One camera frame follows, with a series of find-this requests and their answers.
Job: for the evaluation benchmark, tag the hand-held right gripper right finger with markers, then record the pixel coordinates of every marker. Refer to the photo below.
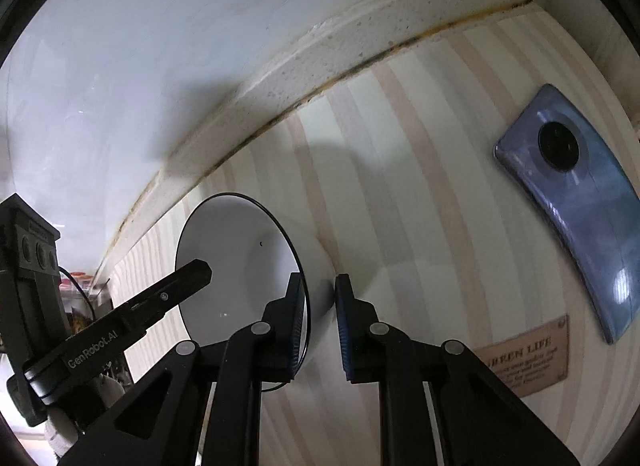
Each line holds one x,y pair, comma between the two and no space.
345,316

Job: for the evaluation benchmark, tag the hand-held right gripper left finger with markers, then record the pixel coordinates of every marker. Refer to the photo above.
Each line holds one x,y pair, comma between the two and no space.
295,306

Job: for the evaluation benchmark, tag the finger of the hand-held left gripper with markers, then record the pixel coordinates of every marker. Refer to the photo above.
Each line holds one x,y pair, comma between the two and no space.
180,283

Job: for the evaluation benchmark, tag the white bowl with dark rim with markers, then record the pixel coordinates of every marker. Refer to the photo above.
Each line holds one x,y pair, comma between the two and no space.
225,256

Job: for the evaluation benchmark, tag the striped tablecloth with pink border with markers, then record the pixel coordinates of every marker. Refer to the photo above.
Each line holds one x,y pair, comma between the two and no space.
400,196

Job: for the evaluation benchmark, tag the brown printed card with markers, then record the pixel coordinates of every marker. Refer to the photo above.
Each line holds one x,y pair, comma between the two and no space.
530,356

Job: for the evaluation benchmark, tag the blue smartphone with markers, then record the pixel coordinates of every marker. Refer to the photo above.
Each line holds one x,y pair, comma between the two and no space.
575,226

